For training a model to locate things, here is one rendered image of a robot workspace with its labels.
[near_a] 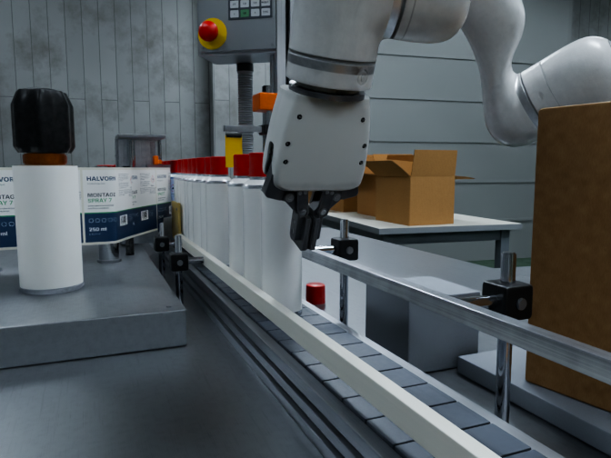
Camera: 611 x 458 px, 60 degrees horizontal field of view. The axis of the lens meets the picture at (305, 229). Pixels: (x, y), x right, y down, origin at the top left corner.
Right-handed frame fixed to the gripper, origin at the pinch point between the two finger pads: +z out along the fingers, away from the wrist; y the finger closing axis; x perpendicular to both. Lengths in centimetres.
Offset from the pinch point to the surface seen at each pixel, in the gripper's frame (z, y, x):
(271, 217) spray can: 1.8, 1.6, -6.8
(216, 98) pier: 84, -91, -433
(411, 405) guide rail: -1.4, 3.7, 27.6
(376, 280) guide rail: 0.4, -3.4, 10.6
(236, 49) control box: -11, -6, -57
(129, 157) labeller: 19, 13, -78
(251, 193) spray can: 2.4, 1.4, -16.0
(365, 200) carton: 91, -134, -211
